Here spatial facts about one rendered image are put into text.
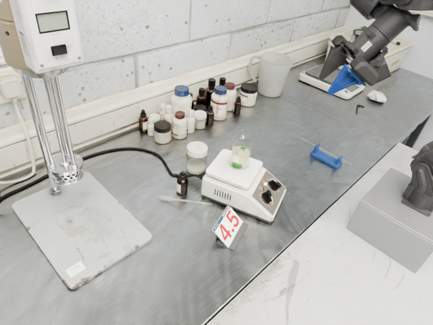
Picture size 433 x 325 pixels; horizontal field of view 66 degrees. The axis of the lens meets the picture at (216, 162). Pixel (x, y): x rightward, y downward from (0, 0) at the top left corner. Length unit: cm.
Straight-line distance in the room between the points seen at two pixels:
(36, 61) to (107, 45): 52
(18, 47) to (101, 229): 42
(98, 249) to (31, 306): 15
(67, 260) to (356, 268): 63
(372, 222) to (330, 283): 18
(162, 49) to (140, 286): 76
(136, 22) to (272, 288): 81
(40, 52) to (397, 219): 76
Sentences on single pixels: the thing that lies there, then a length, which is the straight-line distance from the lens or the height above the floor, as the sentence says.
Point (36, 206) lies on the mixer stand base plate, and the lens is 91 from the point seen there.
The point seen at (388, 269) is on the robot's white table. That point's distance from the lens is 89.
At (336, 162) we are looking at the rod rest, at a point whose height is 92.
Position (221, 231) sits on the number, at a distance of 78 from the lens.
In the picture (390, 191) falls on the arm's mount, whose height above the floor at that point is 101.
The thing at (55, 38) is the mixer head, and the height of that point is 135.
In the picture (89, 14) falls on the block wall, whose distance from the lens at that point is 101.
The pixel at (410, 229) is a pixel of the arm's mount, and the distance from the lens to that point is 85.
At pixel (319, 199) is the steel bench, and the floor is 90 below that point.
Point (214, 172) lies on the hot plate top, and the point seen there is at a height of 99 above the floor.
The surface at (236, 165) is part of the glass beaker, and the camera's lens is 84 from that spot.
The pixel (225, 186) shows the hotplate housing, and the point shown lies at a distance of 83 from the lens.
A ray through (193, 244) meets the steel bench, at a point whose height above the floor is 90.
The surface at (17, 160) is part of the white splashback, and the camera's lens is 102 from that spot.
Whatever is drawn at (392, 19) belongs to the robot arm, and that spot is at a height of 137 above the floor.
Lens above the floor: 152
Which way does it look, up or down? 38 degrees down
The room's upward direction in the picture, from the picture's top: 7 degrees clockwise
